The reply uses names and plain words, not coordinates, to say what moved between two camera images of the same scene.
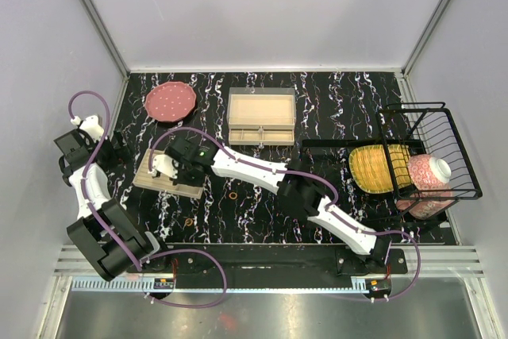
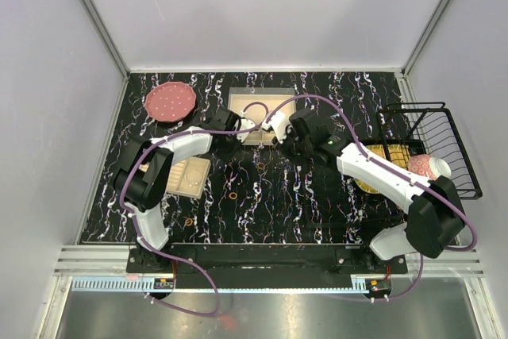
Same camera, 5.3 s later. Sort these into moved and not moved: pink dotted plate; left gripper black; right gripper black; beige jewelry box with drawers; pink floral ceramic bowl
Moved: right gripper black; left gripper black
Not moved: beige jewelry box with drawers; pink dotted plate; pink floral ceramic bowl
